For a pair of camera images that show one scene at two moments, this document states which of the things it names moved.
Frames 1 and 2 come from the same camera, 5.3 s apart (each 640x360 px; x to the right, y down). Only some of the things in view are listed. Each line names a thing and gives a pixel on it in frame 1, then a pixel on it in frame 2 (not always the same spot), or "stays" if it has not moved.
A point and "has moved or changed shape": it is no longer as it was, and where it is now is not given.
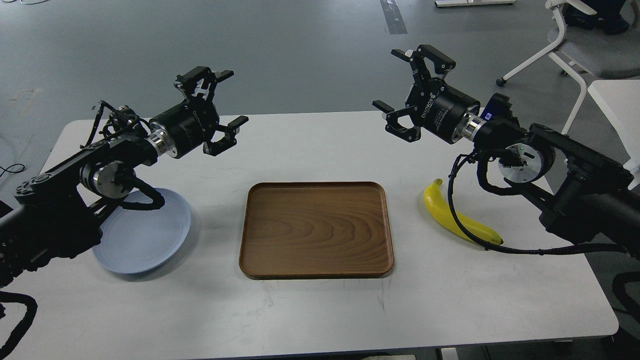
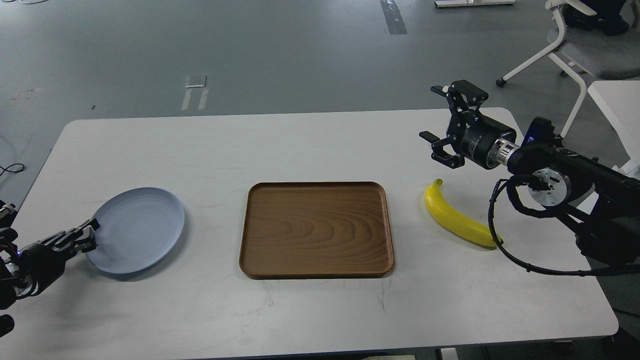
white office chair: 580,50 stays
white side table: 619,100 stays
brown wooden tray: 316,230 stays
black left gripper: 183,129 to 39,264
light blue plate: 140,241 has moved or changed shape
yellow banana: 440,208 stays
